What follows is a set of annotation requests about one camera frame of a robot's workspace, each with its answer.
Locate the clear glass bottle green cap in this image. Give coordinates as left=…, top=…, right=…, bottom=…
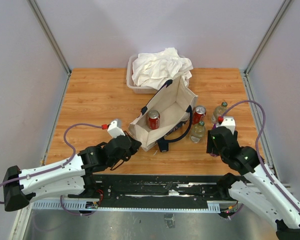
left=211, top=101, right=228, bottom=124

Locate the red soda can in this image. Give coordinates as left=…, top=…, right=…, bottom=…
left=147, top=109, right=161, bottom=130
left=192, top=105, right=207, bottom=125

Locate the cream canvas tote bag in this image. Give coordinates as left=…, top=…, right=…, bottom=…
left=128, top=77, right=198, bottom=152

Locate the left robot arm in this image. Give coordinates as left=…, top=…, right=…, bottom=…
left=2, top=135, right=142, bottom=212

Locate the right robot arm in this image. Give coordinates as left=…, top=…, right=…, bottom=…
left=206, top=126, right=300, bottom=240

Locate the white plastic basket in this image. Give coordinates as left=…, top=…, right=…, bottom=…
left=126, top=54, right=191, bottom=95

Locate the white crumpled cloth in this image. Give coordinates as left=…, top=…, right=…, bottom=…
left=131, top=47, right=193, bottom=90

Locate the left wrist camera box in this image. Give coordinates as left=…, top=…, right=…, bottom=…
left=101, top=118, right=126, bottom=139

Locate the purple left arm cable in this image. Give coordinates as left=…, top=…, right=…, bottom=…
left=0, top=122, right=107, bottom=217

